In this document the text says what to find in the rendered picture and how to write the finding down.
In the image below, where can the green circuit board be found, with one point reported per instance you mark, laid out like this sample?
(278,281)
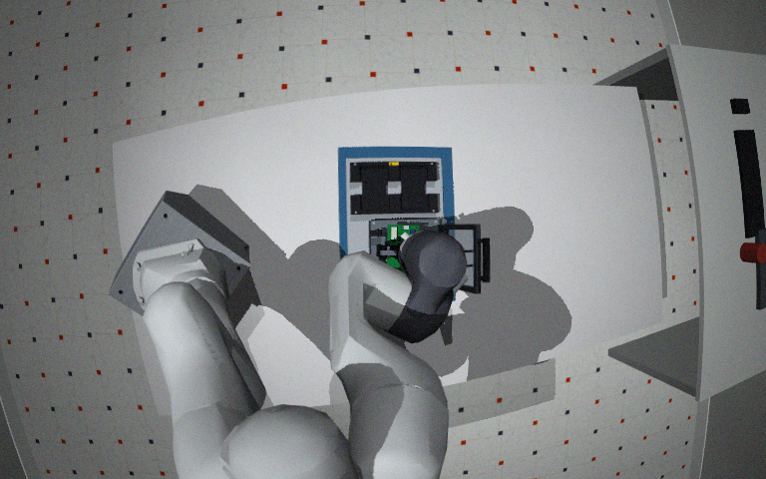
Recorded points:
(394,237)

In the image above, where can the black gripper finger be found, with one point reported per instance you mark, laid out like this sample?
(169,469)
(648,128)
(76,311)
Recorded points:
(386,250)

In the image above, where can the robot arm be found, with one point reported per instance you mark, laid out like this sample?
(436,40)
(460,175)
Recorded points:
(399,411)

